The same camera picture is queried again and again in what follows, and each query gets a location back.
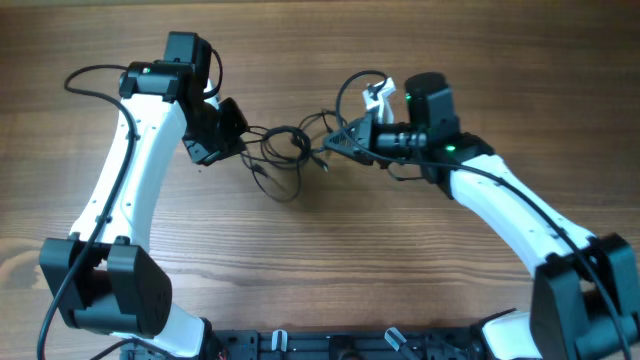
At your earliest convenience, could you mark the black cable bundle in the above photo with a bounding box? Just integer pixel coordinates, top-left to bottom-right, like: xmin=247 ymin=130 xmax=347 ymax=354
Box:
xmin=238 ymin=108 xmax=348 ymax=204

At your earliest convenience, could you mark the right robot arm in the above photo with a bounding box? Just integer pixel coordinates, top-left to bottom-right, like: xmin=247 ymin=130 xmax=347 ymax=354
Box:
xmin=323 ymin=72 xmax=639 ymax=359

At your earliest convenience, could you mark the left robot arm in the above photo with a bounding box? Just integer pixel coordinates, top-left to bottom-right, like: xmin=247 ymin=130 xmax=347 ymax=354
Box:
xmin=39 ymin=32 xmax=248 ymax=359

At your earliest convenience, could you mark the left camera cable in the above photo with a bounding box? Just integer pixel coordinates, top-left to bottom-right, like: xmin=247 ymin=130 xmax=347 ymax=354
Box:
xmin=35 ymin=63 xmax=151 ymax=360

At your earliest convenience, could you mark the camera cable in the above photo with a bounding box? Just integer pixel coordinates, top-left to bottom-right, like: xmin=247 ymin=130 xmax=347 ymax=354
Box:
xmin=35 ymin=63 xmax=151 ymax=360
xmin=333 ymin=69 xmax=633 ymax=360

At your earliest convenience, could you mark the right camera cable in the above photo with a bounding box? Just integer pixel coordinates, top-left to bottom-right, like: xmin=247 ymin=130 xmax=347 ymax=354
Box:
xmin=333 ymin=69 xmax=633 ymax=360

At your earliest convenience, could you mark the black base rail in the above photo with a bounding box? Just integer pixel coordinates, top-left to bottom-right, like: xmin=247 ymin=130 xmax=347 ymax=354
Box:
xmin=196 ymin=328 xmax=489 ymax=360

